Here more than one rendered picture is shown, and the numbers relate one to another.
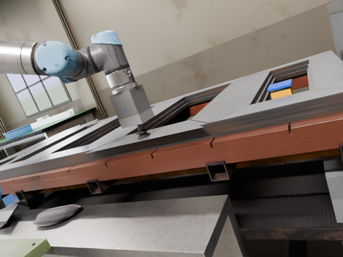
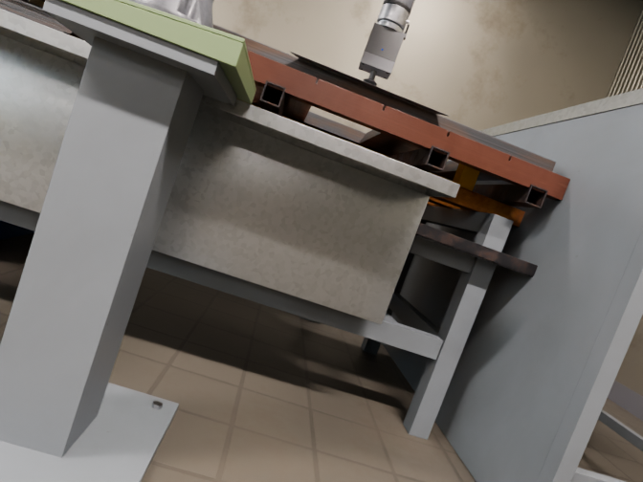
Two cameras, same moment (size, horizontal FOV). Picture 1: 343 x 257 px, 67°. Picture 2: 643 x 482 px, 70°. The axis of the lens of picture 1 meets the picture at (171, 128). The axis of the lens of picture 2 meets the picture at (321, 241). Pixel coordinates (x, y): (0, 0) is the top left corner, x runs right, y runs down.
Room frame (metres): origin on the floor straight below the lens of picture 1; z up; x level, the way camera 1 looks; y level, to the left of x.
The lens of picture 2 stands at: (-0.19, 0.84, 0.54)
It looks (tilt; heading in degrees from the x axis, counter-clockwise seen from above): 5 degrees down; 321
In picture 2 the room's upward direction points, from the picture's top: 20 degrees clockwise
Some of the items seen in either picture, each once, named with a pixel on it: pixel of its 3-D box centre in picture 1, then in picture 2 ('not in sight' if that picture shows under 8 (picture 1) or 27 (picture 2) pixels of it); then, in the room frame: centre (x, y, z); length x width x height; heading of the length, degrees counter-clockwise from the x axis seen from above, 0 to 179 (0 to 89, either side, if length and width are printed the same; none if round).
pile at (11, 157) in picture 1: (54, 142); not in sight; (1.93, 0.85, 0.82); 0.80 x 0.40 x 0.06; 149
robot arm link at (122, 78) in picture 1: (121, 78); (393, 20); (0.78, 0.08, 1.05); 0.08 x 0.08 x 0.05
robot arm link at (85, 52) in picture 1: (75, 65); not in sight; (0.76, 0.19, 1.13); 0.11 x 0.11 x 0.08; 0
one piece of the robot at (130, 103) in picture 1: (133, 103); (382, 51); (0.79, 0.08, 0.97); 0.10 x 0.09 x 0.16; 143
